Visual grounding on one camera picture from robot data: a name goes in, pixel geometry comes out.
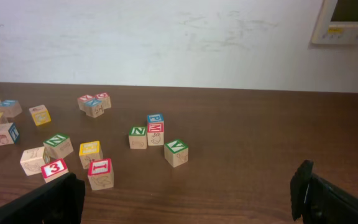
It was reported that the green n block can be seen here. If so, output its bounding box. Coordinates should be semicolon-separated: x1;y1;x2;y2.
43;133;73;159
129;126;147;149

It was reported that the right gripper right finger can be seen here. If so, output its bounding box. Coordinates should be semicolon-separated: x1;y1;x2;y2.
290;160;358;224

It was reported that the blue X block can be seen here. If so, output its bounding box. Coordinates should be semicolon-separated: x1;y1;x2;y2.
84;99;104;118

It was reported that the red M block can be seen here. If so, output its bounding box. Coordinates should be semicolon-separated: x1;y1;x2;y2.
147;123;165;146

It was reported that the plain wood yellow block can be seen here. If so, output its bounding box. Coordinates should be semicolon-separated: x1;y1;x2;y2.
29;105;52;126

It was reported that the red Q block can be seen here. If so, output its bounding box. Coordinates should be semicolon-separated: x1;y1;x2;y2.
95;92;111;109

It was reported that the red I block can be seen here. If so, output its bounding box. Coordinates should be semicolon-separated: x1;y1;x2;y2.
88;158;114;190

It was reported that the yellow B block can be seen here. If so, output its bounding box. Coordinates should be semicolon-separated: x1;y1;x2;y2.
79;141;103;169

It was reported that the blue P block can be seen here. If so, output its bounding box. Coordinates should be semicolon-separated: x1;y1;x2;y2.
147;113;164;123

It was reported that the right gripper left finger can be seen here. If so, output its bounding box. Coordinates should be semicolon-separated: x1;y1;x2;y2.
0;172;85;224

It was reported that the green N block right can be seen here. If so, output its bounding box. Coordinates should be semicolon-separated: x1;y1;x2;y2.
129;126;147;149

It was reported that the white blue T block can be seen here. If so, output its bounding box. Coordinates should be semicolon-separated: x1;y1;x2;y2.
20;146;50;176

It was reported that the green N block centre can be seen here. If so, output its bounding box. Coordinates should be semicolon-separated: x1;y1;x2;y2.
43;133;73;159

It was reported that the red 3 block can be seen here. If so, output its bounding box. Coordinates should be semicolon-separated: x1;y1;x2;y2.
41;159;69;183

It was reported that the white wall panel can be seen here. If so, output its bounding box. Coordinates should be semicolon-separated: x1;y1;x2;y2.
311;0;358;45

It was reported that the green V block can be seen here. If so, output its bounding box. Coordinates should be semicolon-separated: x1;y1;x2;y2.
164;139;189;167

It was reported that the blue D block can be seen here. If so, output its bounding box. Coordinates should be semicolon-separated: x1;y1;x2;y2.
0;100;22;118

